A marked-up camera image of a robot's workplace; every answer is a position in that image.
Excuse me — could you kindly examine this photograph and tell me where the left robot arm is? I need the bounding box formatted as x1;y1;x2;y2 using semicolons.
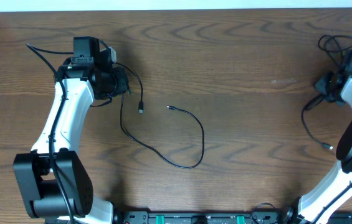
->
13;36;130;223

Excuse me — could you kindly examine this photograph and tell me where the black usb cable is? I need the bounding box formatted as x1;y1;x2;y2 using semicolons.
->
300;34;352;151
90;62;206;170

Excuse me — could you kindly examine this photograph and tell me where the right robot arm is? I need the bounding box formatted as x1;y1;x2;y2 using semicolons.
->
283;50;352;223

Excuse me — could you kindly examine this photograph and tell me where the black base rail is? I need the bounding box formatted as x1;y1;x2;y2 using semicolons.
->
113;210;352;224

